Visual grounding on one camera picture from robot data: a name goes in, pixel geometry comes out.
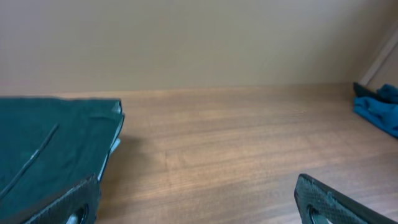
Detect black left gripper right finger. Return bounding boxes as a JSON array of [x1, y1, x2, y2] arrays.
[[294, 174, 397, 224]]

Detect black shorts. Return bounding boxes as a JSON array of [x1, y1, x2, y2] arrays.
[[1, 98, 124, 220]]

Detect blue garment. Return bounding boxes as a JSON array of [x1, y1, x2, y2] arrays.
[[353, 82, 397, 138]]

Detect folded light blue jeans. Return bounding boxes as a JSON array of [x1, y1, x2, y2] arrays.
[[97, 105, 124, 182]]

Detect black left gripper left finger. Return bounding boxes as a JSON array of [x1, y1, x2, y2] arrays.
[[18, 175, 101, 223]]

